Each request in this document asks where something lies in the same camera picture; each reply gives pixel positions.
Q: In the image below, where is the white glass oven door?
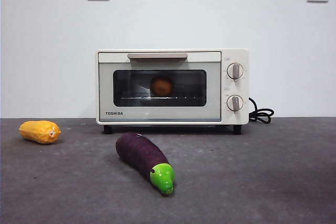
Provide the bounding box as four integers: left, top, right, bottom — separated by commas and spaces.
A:
98, 51, 222, 123

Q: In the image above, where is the black oven power cable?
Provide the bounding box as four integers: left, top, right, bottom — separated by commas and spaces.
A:
248, 97, 275, 124

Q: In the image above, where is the beige oven knob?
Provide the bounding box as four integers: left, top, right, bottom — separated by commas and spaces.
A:
226, 94, 245, 112
226, 62, 245, 80

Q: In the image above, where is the yellow corn cob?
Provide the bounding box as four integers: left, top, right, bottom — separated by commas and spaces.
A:
18, 120, 62, 145

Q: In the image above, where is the purple eggplant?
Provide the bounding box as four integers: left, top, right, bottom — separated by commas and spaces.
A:
115, 131, 176, 196

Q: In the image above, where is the brown potato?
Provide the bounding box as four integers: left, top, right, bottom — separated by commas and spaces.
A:
150, 76, 173, 97

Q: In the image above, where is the white toaster oven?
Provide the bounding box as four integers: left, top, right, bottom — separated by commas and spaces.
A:
96, 48, 249, 135

